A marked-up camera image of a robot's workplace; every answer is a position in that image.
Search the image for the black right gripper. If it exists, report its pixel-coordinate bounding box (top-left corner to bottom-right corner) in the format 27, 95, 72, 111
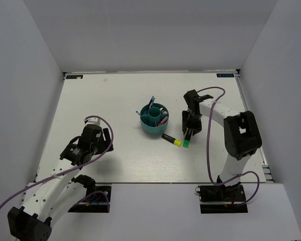
182, 110, 203, 136

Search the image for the green highlighter marker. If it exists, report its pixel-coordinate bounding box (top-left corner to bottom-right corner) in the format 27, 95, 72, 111
183, 133, 192, 148

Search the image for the yellow highlighter marker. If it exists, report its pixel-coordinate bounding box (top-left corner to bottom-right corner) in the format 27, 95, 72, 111
162, 134, 181, 147

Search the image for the green pen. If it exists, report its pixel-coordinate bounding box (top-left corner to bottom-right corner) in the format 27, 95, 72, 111
148, 97, 155, 109

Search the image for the clear blue gel pen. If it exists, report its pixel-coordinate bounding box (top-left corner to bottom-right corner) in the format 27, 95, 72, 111
150, 96, 156, 106

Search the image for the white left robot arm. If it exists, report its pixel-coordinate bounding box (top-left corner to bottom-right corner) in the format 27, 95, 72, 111
8, 118, 113, 240

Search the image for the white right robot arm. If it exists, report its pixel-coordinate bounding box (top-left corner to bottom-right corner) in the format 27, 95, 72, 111
182, 90, 262, 200

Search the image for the teal round desk organizer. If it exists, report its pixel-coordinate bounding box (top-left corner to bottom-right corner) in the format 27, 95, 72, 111
140, 103, 170, 135

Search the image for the right blue table label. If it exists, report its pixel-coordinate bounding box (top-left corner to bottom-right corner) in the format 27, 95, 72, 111
216, 73, 234, 78

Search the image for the blue table label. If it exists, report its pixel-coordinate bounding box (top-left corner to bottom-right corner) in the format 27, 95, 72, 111
66, 75, 83, 79
216, 73, 234, 78

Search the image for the left blue table label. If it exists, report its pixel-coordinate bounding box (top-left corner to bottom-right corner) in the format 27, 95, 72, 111
66, 75, 83, 79

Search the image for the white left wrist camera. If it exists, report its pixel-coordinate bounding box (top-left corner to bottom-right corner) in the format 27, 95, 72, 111
84, 117, 101, 126

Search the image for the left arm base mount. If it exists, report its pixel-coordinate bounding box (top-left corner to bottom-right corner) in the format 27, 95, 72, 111
68, 185, 112, 213

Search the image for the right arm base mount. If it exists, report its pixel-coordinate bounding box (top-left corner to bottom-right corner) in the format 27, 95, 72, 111
195, 184, 248, 214

